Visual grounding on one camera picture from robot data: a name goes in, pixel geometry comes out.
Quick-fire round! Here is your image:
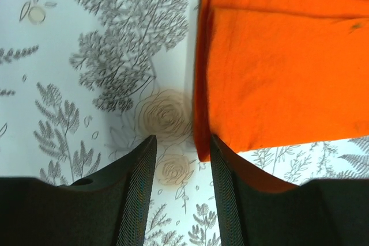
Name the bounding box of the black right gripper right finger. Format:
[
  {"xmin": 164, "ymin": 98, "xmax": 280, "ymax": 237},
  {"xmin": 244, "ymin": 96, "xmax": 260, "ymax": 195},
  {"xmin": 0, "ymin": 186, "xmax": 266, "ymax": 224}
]
[{"xmin": 210, "ymin": 136, "xmax": 368, "ymax": 245}]

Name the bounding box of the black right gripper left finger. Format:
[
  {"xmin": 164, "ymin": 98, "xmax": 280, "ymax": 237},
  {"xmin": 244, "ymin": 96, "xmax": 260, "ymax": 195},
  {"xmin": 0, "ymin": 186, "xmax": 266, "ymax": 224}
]
[{"xmin": 1, "ymin": 135, "xmax": 157, "ymax": 246}]

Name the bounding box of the orange t shirt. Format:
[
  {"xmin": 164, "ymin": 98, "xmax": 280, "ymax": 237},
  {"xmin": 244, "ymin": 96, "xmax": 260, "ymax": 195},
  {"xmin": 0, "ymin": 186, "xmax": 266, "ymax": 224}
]
[{"xmin": 193, "ymin": 0, "xmax": 368, "ymax": 161}]

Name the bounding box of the floral patterned table mat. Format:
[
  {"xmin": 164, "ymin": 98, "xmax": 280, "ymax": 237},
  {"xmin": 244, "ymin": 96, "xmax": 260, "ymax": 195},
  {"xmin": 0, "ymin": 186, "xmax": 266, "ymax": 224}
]
[{"xmin": 1, "ymin": 0, "xmax": 368, "ymax": 245}]

